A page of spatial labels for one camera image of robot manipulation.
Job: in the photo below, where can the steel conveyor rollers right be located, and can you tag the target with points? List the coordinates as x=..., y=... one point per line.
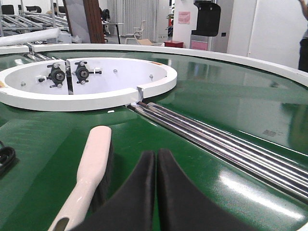
x=265, y=165

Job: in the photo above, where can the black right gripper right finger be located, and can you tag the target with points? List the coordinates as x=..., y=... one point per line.
x=183, y=207

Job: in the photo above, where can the steel conveyor rollers rear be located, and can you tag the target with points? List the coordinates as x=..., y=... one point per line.
x=36, y=57

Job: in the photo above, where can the red box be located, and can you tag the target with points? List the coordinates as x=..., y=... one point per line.
x=173, y=43

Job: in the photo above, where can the metal roller rack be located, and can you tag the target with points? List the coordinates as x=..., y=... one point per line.
x=22, y=16

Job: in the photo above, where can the beige hand brush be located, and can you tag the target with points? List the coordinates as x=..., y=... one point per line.
x=92, y=171

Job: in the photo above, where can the black bearing right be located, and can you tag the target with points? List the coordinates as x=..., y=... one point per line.
x=82, y=73

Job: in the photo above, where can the white office chair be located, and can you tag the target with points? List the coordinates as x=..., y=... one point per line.
x=137, y=34

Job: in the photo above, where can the white outer conveyor rim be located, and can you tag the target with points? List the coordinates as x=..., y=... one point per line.
x=298, y=76

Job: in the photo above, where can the brown wooden pillar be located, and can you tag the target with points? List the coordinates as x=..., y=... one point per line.
x=94, y=22

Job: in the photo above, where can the black bearing left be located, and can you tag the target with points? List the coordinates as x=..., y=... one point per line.
x=57, y=76

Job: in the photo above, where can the white rolled tube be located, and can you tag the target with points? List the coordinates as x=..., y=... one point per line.
x=30, y=37

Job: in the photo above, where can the black bearing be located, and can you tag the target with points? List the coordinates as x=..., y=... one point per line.
x=82, y=73
x=57, y=76

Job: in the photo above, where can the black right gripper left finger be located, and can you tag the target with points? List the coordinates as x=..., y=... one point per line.
x=131, y=207

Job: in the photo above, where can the pink wall notice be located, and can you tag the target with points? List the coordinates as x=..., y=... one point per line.
x=184, y=17

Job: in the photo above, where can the black kiosk machine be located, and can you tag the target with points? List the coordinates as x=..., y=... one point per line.
x=208, y=18

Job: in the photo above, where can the person at right edge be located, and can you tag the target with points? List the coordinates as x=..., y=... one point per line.
x=303, y=53

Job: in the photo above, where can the steel conveyor rollers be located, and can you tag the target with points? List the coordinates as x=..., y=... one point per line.
x=265, y=165
x=36, y=57

